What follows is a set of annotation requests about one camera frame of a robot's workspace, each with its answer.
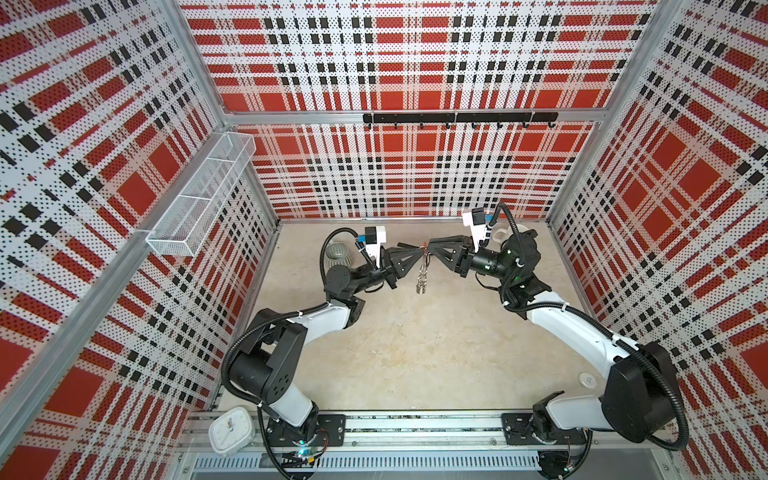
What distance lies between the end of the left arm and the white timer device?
0.52 meters

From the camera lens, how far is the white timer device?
0.70 metres

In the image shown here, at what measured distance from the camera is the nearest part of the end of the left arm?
0.66 metres
